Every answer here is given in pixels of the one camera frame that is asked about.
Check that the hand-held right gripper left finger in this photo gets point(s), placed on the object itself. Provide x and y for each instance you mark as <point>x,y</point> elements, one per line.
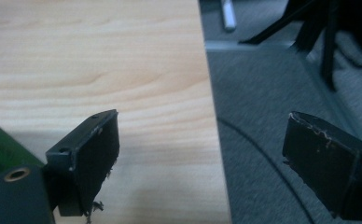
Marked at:
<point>89,161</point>

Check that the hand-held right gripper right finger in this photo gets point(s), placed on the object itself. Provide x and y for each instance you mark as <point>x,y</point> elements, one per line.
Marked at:
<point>328,165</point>

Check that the black tripod stand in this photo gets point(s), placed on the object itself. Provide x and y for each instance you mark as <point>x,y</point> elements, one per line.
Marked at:
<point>322,28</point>

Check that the grey metal floor bar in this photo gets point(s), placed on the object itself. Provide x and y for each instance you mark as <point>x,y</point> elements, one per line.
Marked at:
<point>247,45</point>

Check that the white metal leg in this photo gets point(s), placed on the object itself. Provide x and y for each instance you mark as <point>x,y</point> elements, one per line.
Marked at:
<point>228,15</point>

